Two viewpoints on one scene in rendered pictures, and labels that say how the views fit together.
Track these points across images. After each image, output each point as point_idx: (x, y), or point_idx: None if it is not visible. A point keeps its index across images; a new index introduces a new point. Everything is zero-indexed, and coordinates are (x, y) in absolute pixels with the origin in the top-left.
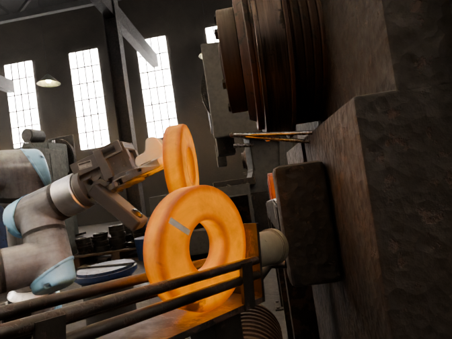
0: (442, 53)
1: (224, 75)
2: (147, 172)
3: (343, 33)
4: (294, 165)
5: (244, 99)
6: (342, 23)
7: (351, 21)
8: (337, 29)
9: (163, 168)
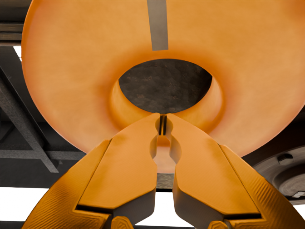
0: None
1: (264, 160)
2: (98, 176)
3: (159, 77)
4: None
5: (300, 124)
6: (157, 82)
7: (140, 76)
8: (169, 83)
9: (199, 152)
